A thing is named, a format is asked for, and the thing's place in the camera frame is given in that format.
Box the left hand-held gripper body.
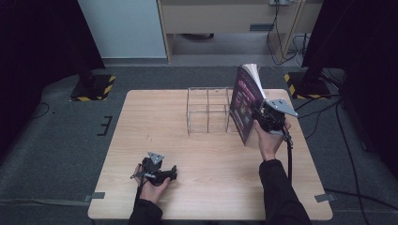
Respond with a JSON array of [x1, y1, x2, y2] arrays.
[[130, 151, 170, 187]]

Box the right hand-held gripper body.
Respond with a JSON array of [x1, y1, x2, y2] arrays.
[[254, 97, 299, 136]]

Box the purple magazine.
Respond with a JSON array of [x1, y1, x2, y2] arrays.
[[229, 63, 268, 147]]

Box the clear acrylic organizer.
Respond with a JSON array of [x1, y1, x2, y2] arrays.
[[186, 86, 248, 136]]

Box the person's left hand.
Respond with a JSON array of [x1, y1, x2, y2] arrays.
[[133, 163, 172, 205]]

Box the person's right hand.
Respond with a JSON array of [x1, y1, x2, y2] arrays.
[[253, 118, 293, 162]]

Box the black stand with striped base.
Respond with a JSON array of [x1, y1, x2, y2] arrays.
[[69, 69, 116, 102], [283, 62, 332, 101]]

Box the grey tape strip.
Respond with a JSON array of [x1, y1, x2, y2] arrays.
[[83, 191, 106, 203], [314, 192, 338, 203]]

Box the light wooden desk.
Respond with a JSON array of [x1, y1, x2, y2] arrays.
[[156, 0, 325, 64]]

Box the dark curtain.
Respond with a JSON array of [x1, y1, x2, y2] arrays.
[[301, 0, 398, 181], [0, 0, 106, 158]]

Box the white cabinet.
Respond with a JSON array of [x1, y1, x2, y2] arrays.
[[77, 0, 167, 60]]

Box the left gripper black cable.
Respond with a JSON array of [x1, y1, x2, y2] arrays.
[[134, 177, 148, 204]]

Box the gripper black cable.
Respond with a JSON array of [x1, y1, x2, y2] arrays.
[[134, 177, 148, 204], [281, 125, 295, 186]]

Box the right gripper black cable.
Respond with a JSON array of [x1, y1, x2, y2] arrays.
[[281, 125, 295, 186]]

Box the thin black floor cable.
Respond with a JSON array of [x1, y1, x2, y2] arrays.
[[294, 93, 343, 141]]

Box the white cable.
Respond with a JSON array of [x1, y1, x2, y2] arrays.
[[292, 33, 312, 69]]

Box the black hanging cable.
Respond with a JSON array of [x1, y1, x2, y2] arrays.
[[266, 3, 306, 67]]

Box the long black floor cable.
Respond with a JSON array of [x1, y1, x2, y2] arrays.
[[334, 99, 372, 225]]

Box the thick black floor cable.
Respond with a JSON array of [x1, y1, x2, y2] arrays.
[[323, 187, 398, 212]]

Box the looped black floor cable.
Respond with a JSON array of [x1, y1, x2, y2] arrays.
[[30, 101, 52, 120]]

